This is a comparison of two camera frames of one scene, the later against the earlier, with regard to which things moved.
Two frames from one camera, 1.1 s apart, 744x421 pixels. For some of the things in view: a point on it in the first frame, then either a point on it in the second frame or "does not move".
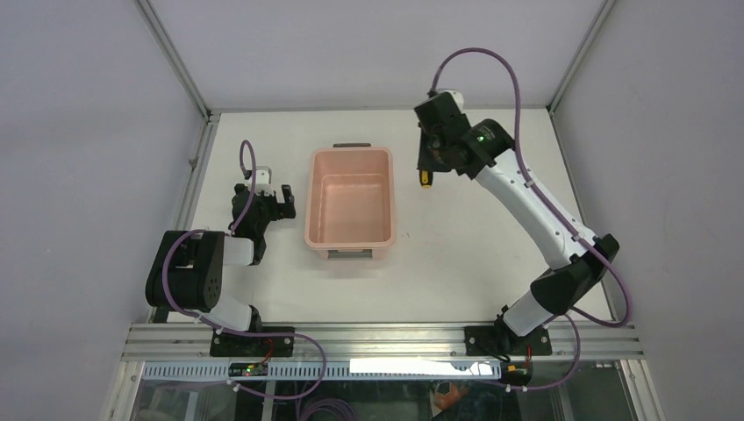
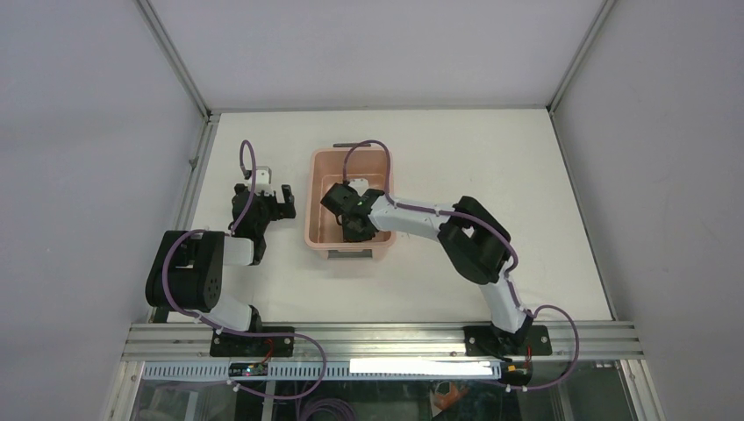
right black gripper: (428, 155) -> (351, 208)
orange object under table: (447, 402) does not move
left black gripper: (266, 205) does not move
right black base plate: (502, 340) does not move
